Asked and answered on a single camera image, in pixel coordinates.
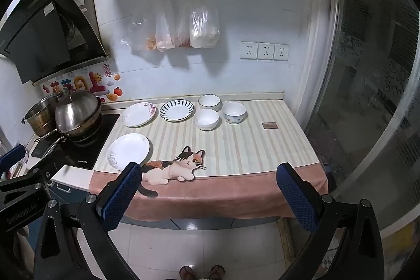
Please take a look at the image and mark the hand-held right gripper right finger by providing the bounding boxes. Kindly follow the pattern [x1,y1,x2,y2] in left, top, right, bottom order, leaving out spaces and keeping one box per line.
[276,162,386,280]

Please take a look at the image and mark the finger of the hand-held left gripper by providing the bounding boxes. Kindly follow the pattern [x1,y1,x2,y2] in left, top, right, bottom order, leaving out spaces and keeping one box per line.
[0,144,27,173]
[27,153,72,184]

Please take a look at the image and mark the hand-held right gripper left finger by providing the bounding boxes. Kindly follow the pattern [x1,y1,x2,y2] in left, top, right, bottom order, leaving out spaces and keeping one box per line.
[33,162,143,280]

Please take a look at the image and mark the white plate with black stripes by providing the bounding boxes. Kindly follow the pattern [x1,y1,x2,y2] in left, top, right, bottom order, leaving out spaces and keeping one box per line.
[160,100,195,122]

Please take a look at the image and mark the white bowl with floral print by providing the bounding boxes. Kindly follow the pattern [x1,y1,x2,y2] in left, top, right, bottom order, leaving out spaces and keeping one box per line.
[222,101,246,125]

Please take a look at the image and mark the black induction cooktop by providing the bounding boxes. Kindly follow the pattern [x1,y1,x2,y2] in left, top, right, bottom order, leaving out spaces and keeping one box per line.
[31,113,120,171]

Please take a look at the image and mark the white plate with grey print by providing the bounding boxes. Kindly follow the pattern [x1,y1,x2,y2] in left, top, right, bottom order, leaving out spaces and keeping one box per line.
[106,133,152,170]

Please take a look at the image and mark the steel stockpot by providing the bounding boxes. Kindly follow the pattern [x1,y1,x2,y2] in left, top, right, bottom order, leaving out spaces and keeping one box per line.
[23,93,62,137]

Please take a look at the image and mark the black wok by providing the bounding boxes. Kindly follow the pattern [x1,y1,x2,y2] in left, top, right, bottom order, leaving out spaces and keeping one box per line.
[34,114,104,159]

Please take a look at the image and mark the steel domed lid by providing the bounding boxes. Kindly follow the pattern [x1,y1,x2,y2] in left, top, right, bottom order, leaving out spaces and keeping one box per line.
[55,90,102,134]

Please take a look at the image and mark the striped cat print cloth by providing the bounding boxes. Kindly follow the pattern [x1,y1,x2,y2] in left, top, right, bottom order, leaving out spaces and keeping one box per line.
[88,98,329,221]

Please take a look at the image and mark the white plate with pink flowers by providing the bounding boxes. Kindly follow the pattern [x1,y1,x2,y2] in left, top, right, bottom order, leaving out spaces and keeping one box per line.
[122,102,158,128]

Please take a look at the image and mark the person's left foot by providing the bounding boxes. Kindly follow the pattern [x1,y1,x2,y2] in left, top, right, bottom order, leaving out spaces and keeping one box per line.
[179,265,195,280]

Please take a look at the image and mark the person's foot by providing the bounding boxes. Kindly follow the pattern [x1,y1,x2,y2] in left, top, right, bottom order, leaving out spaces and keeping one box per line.
[209,265,225,280]
[179,265,195,280]

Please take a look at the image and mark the person's right foot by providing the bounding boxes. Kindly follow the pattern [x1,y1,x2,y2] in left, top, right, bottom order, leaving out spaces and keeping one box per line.
[209,265,225,280]

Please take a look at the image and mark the plain white bowl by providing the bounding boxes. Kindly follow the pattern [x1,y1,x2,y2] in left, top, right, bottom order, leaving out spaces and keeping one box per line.
[193,109,219,131]

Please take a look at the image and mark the black range hood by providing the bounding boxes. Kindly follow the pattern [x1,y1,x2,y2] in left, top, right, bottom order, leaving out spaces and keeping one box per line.
[0,0,110,84]

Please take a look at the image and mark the white bowl with dark rim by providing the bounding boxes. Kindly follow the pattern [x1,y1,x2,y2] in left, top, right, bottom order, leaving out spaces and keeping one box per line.
[198,94,221,112]

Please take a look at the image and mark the patterned glass sliding door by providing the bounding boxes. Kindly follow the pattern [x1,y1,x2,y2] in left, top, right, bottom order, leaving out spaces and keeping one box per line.
[303,0,420,235]

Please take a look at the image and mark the plastic bag with orange contents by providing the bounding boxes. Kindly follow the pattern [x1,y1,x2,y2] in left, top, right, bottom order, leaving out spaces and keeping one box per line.
[121,14,157,51]

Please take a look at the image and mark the clear plastic bag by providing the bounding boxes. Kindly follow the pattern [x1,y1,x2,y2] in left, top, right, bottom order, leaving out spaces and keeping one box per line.
[155,0,177,53]

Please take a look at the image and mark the plastic bag with red contents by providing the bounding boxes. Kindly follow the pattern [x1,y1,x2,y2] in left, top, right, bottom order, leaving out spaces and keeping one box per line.
[174,0,193,49]

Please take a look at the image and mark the plastic bag with white contents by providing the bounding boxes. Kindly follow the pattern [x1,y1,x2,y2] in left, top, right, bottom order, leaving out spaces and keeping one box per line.
[190,0,220,49]

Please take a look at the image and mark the colourful wall stickers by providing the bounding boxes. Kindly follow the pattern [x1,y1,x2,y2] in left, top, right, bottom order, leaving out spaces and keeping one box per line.
[41,64,123,103]

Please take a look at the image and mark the white wall socket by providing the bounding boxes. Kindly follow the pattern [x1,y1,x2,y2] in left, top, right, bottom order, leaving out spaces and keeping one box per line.
[240,41,258,60]
[274,43,290,61]
[258,43,275,61]

